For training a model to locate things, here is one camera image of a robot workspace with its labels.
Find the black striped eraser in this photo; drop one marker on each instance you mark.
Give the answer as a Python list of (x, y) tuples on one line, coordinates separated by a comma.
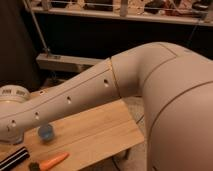
[(14, 159)]

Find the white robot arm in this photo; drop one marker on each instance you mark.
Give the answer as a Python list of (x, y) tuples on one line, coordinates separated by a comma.
[(172, 84)]

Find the metal support rod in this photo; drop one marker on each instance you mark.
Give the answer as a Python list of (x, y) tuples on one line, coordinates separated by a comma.
[(45, 47)]

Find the small blue cup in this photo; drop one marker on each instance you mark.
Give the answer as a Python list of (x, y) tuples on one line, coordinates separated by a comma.
[(46, 132)]

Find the orange toy carrot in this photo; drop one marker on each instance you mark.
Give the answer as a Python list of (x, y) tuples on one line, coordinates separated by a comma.
[(46, 165)]

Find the cluttered wooden shelf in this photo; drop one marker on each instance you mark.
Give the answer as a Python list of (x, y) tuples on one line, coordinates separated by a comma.
[(119, 11)]

